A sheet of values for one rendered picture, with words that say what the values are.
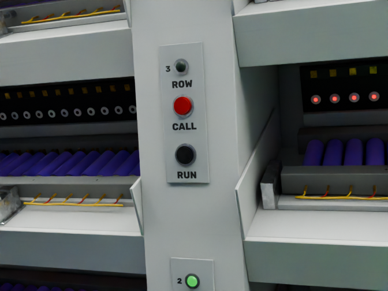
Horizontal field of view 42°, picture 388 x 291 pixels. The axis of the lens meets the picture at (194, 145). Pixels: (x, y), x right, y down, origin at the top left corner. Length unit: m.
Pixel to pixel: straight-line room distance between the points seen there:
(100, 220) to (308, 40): 0.27
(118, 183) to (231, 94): 0.17
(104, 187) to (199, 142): 0.14
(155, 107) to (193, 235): 0.12
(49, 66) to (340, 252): 0.32
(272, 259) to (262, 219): 0.04
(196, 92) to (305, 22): 0.11
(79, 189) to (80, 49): 0.15
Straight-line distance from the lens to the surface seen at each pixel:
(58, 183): 0.58
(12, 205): 0.60
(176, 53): 0.45
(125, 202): 0.54
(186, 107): 0.44
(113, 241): 0.50
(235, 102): 0.44
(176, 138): 0.45
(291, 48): 0.44
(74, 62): 0.51
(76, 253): 0.54
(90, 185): 0.56
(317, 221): 0.47
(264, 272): 0.47
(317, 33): 0.43
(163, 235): 0.48
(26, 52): 0.54
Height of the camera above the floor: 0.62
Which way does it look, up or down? 4 degrees down
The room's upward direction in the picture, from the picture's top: 3 degrees counter-clockwise
